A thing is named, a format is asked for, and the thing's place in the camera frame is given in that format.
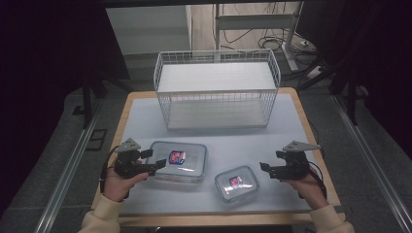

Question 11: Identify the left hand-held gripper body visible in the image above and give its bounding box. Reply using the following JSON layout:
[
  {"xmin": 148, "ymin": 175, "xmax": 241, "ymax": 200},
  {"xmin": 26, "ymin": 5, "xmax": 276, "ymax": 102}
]
[{"xmin": 114, "ymin": 138, "xmax": 156, "ymax": 179}]

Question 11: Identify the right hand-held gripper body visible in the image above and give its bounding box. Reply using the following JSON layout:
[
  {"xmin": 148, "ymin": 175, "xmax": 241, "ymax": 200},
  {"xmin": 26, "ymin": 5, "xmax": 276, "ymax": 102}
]
[{"xmin": 274, "ymin": 140, "xmax": 322, "ymax": 181}]

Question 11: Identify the large clear food container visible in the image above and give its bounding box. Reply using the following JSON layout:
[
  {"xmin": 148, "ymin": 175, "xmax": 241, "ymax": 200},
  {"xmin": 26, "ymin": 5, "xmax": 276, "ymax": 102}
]
[{"xmin": 145, "ymin": 140, "xmax": 209, "ymax": 185}]

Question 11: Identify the small clear food container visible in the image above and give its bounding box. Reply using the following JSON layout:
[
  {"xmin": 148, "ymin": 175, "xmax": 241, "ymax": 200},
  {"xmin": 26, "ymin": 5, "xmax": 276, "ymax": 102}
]
[{"xmin": 214, "ymin": 165, "xmax": 260, "ymax": 205}]

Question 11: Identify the white wire shelf rack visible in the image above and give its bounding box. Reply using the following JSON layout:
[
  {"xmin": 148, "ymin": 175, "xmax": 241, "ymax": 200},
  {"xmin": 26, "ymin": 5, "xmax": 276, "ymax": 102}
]
[{"xmin": 153, "ymin": 48, "xmax": 282, "ymax": 131}]

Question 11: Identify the person's left hand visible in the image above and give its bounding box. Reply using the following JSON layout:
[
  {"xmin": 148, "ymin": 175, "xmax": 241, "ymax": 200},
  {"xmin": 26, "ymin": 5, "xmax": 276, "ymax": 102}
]
[{"xmin": 102, "ymin": 163, "xmax": 151, "ymax": 203}]

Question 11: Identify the person's right hand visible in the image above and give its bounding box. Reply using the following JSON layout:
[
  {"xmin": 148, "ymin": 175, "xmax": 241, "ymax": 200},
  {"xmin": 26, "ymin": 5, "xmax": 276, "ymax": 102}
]
[{"xmin": 281, "ymin": 168, "xmax": 328, "ymax": 210}]

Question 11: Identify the pale blue table mat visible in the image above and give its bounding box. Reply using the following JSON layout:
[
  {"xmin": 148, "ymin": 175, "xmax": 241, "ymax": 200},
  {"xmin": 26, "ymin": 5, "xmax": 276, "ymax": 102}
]
[{"xmin": 96, "ymin": 96, "xmax": 333, "ymax": 217}]

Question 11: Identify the wooden table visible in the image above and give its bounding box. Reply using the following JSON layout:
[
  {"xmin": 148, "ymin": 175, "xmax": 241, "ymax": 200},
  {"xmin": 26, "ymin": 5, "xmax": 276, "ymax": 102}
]
[{"xmin": 86, "ymin": 86, "xmax": 347, "ymax": 228}]

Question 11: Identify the dark metal stand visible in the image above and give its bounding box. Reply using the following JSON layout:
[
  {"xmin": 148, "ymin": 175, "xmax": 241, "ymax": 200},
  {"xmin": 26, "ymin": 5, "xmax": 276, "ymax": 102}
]
[
  {"xmin": 298, "ymin": 56, "xmax": 361, "ymax": 126},
  {"xmin": 80, "ymin": 72, "xmax": 131, "ymax": 129}
]

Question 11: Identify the white power strip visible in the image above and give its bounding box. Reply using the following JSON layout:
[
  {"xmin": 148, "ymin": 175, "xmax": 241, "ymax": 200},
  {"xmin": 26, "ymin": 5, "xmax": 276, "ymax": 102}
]
[{"xmin": 305, "ymin": 65, "xmax": 324, "ymax": 81}]

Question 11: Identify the dark curtain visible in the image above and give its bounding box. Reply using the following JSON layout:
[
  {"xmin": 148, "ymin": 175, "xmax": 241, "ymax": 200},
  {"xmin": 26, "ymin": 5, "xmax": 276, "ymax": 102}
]
[
  {"xmin": 0, "ymin": 0, "xmax": 131, "ymax": 210},
  {"xmin": 294, "ymin": 0, "xmax": 412, "ymax": 160}
]

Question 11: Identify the white cabinet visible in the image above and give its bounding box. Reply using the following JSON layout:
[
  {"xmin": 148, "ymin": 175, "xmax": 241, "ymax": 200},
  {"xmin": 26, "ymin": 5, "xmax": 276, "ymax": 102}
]
[{"xmin": 106, "ymin": 4, "xmax": 193, "ymax": 56}]

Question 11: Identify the left hand-held gripper cable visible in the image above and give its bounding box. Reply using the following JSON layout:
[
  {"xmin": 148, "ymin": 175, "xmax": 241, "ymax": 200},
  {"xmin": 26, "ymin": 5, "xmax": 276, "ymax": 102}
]
[{"xmin": 99, "ymin": 145, "xmax": 121, "ymax": 195}]

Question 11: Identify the hand-held gripper cable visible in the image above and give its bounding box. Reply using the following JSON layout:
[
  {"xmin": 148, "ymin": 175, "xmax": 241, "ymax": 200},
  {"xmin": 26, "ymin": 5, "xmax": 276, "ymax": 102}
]
[
  {"xmin": 99, "ymin": 145, "xmax": 121, "ymax": 195},
  {"xmin": 307, "ymin": 160, "xmax": 328, "ymax": 199}
]

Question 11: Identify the right hand-held gripper cable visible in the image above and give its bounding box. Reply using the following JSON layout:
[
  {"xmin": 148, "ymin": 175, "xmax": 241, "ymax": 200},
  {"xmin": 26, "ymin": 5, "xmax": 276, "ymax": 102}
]
[{"xmin": 307, "ymin": 160, "xmax": 328, "ymax": 199}]

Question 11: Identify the black floor bracket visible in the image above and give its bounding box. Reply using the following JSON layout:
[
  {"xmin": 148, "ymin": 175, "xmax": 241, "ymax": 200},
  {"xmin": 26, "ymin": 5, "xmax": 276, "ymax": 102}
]
[{"xmin": 86, "ymin": 128, "xmax": 108, "ymax": 151}]

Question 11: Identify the metal floor rail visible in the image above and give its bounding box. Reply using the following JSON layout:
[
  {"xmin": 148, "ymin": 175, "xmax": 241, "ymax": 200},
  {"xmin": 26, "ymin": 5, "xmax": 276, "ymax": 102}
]
[
  {"xmin": 33, "ymin": 99, "xmax": 103, "ymax": 233},
  {"xmin": 332, "ymin": 94, "xmax": 412, "ymax": 233}
]

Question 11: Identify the tangle of floor cables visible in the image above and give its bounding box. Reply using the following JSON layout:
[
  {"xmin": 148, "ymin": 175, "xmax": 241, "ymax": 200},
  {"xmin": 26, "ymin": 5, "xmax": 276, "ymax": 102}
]
[{"xmin": 223, "ymin": 28, "xmax": 318, "ymax": 66}]

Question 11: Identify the white metal desk frame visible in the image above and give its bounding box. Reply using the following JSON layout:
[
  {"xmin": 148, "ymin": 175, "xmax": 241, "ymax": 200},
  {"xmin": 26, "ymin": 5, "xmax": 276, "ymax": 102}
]
[{"xmin": 213, "ymin": 1, "xmax": 301, "ymax": 73}]

